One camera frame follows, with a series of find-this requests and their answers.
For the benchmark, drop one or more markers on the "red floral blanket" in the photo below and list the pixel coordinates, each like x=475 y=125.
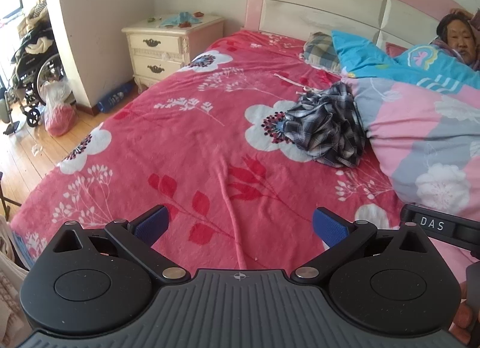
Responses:
x=187 y=138

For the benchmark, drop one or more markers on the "black wheelchair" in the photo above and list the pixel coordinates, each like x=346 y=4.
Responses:
x=30 y=67

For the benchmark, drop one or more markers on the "person's right hand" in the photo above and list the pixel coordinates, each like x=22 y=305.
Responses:
x=463 y=318

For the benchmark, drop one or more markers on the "red plastic bag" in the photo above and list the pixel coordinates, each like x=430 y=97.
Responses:
x=60 y=119

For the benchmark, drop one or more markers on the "plaid pillow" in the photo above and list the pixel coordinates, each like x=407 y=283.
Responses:
x=318 y=52

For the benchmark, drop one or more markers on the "black white plaid pants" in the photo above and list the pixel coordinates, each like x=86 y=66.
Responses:
x=326 y=127

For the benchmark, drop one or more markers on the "white knitted cloth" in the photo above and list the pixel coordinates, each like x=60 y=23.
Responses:
x=9 y=276

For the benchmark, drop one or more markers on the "cream nightstand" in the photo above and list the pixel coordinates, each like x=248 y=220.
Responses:
x=157 y=48

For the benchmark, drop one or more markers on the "white paper scrap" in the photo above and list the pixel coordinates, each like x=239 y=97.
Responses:
x=37 y=149

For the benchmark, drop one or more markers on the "blue bottle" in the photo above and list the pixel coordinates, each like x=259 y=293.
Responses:
x=112 y=99

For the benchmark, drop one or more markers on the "blue cartoon print blanket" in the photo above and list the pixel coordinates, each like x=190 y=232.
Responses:
x=360 y=55

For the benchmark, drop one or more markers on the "blue cloth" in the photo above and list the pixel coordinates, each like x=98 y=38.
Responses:
x=180 y=18

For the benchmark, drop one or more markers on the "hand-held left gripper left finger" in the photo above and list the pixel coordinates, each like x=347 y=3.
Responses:
x=152 y=226

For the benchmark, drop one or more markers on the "pile of clothes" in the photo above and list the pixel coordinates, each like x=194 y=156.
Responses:
x=37 y=10

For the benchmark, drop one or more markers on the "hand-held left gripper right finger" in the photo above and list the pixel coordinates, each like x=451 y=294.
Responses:
x=330 y=226

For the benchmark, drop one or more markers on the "pink grey floral quilt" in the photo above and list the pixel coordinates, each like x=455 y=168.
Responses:
x=420 y=134

